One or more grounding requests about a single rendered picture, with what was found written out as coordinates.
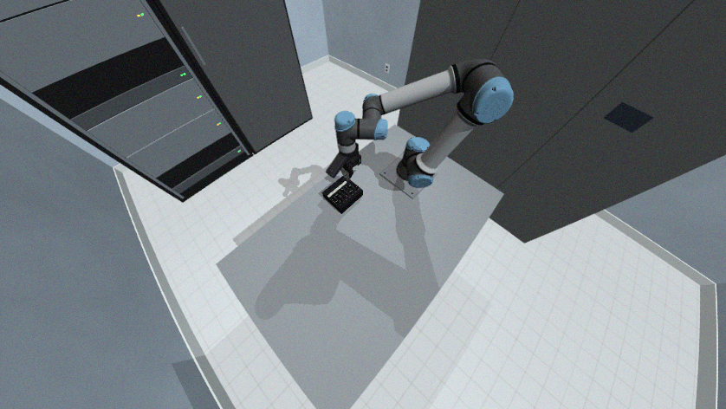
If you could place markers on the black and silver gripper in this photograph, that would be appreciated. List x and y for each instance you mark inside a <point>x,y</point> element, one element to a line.
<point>347,170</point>

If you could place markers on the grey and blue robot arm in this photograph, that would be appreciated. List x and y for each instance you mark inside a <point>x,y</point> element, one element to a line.
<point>487,96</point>

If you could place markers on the black lighting desk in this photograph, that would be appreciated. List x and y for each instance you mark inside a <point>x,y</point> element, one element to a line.
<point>342,194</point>

